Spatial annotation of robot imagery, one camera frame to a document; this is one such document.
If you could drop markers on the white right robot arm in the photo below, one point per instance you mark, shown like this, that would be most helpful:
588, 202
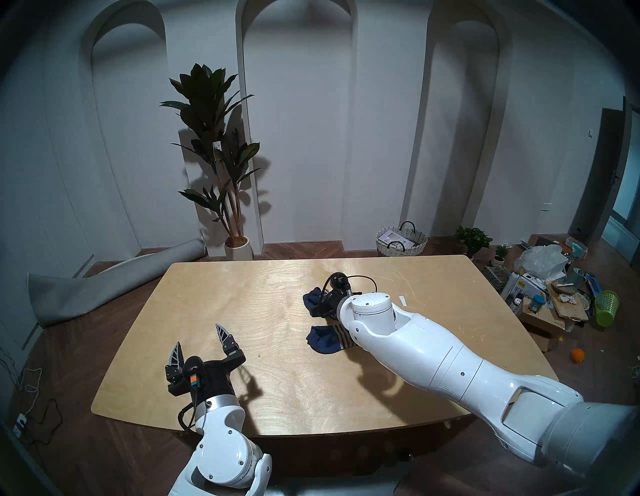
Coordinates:
430, 355

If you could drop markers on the clear plastic bag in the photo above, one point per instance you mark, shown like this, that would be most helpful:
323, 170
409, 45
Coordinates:
542, 260

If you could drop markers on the rolled grey carpet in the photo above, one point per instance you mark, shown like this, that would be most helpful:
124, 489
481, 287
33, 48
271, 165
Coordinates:
90, 292

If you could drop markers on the white plant pot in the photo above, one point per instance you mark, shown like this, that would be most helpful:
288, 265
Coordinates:
238, 249

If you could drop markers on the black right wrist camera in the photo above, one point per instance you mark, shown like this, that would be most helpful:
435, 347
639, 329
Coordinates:
339, 282

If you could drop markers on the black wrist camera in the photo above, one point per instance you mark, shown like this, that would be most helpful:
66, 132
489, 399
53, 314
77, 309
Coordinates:
193, 374
339, 282

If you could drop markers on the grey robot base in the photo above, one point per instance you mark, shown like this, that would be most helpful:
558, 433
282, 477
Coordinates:
340, 485

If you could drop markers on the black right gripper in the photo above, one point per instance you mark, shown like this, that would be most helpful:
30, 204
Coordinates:
332, 306

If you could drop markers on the green plastic basket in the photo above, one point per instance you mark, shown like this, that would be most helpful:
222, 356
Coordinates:
606, 309

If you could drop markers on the light wooden table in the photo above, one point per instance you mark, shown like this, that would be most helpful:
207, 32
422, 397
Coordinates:
280, 370

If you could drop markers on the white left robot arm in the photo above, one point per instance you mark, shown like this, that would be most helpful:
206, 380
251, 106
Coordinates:
225, 450

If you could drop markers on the tiny green potted plant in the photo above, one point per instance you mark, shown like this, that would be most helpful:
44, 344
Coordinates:
500, 252

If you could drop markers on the orange ball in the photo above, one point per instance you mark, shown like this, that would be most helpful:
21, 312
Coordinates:
578, 355

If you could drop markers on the blue lidded jar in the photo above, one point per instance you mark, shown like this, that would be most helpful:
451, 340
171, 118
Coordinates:
538, 304

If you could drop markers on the brown cardboard box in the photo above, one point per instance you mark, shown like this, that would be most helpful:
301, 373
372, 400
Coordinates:
545, 327

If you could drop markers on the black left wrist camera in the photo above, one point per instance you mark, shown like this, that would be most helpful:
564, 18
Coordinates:
193, 374

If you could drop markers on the blue striped ankle sock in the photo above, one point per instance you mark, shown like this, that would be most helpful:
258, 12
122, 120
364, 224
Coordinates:
325, 340
312, 300

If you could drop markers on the white power strip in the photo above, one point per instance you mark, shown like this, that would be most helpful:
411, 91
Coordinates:
19, 426

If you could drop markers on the dark door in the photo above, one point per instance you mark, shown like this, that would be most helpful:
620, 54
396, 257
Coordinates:
600, 175

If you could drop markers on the tall dark green plant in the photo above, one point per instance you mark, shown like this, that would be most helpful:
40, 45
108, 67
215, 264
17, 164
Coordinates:
207, 100

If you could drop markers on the small green potted plant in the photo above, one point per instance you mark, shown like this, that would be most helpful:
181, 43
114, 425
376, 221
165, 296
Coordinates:
473, 239

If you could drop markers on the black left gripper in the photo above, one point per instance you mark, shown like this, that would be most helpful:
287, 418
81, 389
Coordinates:
217, 375

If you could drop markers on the white printed carton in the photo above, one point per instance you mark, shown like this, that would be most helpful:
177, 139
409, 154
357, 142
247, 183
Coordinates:
530, 286

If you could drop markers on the wooden board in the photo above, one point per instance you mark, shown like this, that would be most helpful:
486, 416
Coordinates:
567, 305

